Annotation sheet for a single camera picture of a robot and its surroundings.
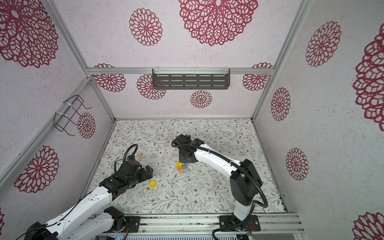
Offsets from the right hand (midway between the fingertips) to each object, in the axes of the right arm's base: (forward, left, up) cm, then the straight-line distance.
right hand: (184, 156), depth 85 cm
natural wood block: (-3, +3, -12) cm, 12 cm away
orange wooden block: (-2, +2, -10) cm, 10 cm away
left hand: (-9, +21, -5) cm, 24 cm away
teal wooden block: (0, 0, -10) cm, 10 cm away
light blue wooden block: (-3, -1, -12) cm, 12 cm away
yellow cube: (-2, +3, -6) cm, 7 cm away
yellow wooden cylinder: (-13, +18, -10) cm, 24 cm away
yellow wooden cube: (-7, +1, +5) cm, 8 cm away
